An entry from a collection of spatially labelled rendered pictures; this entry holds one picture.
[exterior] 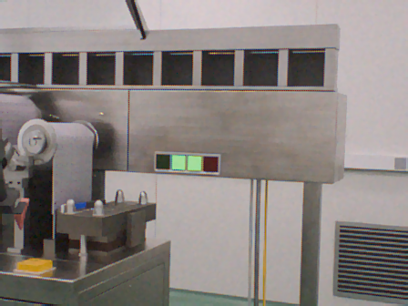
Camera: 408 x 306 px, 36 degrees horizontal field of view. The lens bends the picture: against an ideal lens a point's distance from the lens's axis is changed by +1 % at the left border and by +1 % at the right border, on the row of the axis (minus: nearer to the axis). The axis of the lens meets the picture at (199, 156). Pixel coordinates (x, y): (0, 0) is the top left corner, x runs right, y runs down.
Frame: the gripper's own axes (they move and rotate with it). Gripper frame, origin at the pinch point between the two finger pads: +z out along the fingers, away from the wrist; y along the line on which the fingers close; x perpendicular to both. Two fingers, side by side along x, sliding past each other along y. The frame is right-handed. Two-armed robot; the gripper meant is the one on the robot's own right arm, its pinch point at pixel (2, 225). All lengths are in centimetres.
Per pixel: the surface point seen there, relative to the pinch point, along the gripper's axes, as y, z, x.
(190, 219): -28, 192, -247
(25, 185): 6.7, 12.7, -35.7
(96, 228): -17.5, 19.6, -24.1
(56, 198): -2.2, 18.6, -36.8
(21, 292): -1.0, 24.1, -0.4
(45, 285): -9.4, 17.8, 2.7
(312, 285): -88, 56, -41
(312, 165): -85, 10, -49
